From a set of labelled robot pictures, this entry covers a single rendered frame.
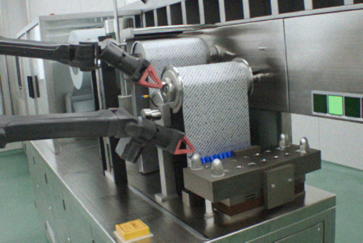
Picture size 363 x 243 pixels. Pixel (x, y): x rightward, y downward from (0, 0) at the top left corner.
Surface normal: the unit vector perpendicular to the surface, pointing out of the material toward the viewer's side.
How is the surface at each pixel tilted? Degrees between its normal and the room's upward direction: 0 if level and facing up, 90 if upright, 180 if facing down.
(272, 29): 90
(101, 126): 107
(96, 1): 90
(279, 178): 90
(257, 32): 90
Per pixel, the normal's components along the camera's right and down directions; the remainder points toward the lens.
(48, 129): 0.58, 0.36
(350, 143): -0.88, 0.14
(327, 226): 0.47, 0.09
